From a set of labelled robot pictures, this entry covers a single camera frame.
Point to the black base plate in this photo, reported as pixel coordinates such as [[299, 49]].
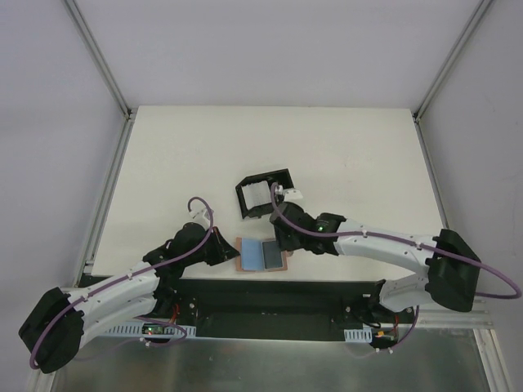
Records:
[[273, 310]]

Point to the white cable duct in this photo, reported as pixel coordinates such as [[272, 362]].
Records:
[[361, 336], [148, 329]]

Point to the right white cable duct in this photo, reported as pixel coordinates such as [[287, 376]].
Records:
[[361, 336]]

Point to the aluminium rail right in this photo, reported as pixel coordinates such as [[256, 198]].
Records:
[[436, 316]]

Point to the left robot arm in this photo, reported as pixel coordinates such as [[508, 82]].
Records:
[[64, 320]]

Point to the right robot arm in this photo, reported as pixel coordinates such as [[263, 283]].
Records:
[[443, 268]]

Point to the white cards stack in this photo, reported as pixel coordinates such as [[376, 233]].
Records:
[[257, 194]]

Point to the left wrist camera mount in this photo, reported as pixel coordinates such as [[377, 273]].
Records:
[[200, 217]]

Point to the left aluminium frame post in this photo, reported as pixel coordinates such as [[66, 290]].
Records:
[[85, 33]]

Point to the left white cable duct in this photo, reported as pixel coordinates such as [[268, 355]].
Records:
[[148, 329]]

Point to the right aluminium frame post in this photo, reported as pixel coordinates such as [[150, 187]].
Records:
[[473, 23]]

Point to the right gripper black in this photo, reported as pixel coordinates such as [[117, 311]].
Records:
[[282, 236]]

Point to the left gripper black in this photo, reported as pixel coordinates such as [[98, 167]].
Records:
[[218, 245]]

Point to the aluminium frame post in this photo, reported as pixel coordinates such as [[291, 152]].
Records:
[[473, 23], [85, 33]]

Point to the brown leather card holder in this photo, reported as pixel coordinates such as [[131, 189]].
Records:
[[250, 259]]

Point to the black card dispenser box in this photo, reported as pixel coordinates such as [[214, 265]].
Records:
[[280, 177]]

